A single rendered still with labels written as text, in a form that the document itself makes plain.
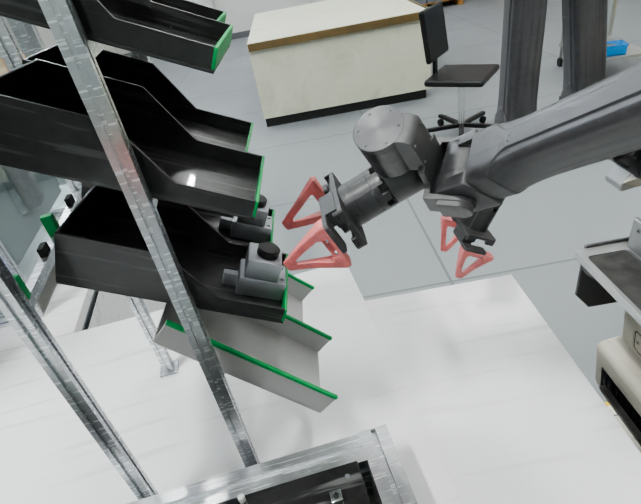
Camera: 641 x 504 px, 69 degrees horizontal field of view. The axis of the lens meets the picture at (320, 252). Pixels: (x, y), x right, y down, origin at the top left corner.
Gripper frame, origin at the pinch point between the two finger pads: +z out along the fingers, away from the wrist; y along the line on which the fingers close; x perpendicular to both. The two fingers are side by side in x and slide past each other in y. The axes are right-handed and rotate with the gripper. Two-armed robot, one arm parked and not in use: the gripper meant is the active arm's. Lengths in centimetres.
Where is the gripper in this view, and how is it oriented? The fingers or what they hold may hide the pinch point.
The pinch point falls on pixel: (290, 242)
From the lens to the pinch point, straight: 61.6
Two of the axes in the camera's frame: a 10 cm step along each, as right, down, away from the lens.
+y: 0.8, 5.6, -8.2
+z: -8.4, 4.9, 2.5
